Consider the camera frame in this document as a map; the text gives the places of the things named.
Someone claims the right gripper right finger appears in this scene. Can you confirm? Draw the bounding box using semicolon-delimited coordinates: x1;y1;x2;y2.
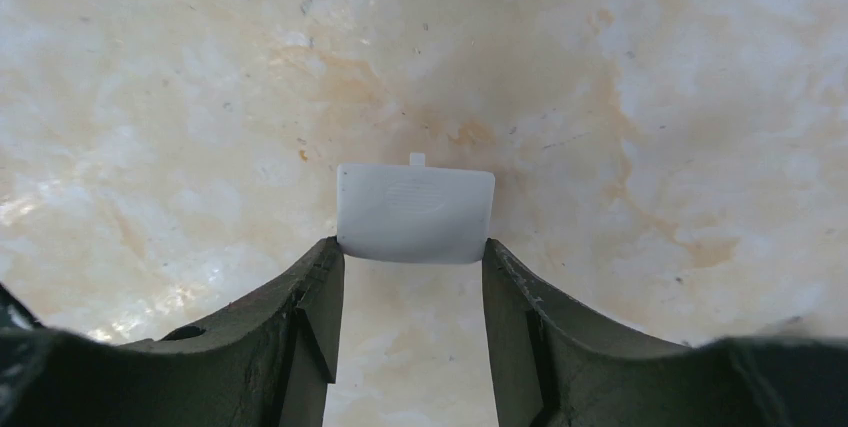
482;239;847;426

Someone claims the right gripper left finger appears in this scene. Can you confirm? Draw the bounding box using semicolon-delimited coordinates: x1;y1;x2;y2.
1;237;345;426

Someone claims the white battery cover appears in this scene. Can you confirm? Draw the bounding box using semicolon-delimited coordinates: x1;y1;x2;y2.
336;153;496;265

